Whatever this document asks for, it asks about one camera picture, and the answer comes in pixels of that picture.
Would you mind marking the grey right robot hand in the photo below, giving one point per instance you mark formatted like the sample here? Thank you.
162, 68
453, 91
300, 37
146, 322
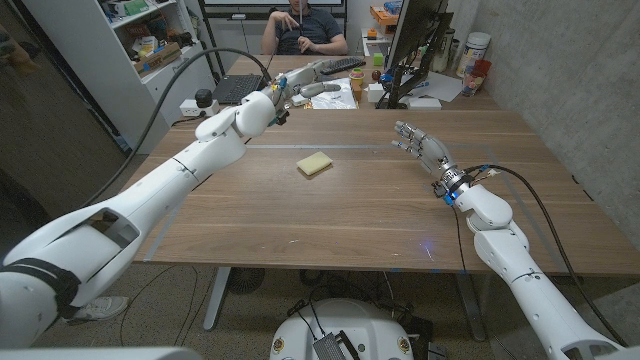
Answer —
430, 147

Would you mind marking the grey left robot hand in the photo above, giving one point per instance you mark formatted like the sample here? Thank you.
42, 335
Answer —
300, 80

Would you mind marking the yellow sponge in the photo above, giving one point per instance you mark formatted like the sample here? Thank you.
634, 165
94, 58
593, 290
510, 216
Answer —
314, 163

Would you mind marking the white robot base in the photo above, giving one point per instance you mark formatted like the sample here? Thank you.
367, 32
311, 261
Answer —
350, 320

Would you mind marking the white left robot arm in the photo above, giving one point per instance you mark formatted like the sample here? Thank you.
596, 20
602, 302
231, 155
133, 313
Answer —
150, 190

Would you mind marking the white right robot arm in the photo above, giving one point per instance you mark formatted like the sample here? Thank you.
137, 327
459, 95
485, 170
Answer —
505, 250

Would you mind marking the small white adapter box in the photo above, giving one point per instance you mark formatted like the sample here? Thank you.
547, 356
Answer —
300, 101

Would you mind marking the clear plastic sheet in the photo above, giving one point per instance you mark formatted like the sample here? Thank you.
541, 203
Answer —
335, 97

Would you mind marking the flat white box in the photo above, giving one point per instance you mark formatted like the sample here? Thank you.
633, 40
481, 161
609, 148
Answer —
424, 103

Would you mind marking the black keyboard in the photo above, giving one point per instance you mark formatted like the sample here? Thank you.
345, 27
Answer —
345, 64

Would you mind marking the seated person in dark shirt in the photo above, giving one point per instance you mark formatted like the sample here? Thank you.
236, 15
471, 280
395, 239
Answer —
320, 27

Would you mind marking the white paper sheets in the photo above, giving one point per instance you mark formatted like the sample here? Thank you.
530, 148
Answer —
442, 87

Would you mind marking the black laptop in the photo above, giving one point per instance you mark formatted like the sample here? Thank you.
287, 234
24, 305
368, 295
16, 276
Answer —
237, 87

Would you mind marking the thin black stick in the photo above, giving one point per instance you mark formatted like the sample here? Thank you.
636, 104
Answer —
301, 15

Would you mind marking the brown ball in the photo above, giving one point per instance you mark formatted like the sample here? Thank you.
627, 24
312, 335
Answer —
376, 75

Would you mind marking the small white cube box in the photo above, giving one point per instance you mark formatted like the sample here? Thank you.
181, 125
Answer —
375, 93

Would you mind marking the green cube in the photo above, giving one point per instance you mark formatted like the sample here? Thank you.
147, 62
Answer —
378, 60

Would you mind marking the black round plug adapter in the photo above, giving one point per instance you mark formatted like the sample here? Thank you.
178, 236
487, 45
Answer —
203, 96

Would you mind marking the grey metal bottle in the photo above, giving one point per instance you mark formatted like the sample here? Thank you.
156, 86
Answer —
442, 50

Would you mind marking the orange box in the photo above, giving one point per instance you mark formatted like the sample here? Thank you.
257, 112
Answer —
382, 16

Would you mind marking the white cylindrical canister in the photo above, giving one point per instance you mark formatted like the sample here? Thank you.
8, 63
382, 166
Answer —
474, 47

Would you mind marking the white power strip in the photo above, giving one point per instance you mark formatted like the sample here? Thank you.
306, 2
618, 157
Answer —
187, 107

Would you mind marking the black computer monitor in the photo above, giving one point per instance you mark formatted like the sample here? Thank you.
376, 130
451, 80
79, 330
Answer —
415, 25

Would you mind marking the white shelf cabinet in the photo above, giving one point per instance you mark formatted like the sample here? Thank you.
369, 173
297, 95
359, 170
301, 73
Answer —
165, 85

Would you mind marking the cardboard box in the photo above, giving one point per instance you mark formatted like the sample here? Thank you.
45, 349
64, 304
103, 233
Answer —
157, 59

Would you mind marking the white table leg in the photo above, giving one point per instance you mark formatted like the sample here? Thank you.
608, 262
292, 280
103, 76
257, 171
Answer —
217, 300
470, 310

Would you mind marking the round black floor fan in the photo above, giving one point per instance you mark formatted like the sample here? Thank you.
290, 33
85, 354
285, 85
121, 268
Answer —
246, 280

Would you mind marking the white sneaker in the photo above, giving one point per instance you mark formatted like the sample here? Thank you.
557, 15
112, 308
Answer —
102, 307

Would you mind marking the whiteboard with black frame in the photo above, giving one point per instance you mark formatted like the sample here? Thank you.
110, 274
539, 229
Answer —
240, 2

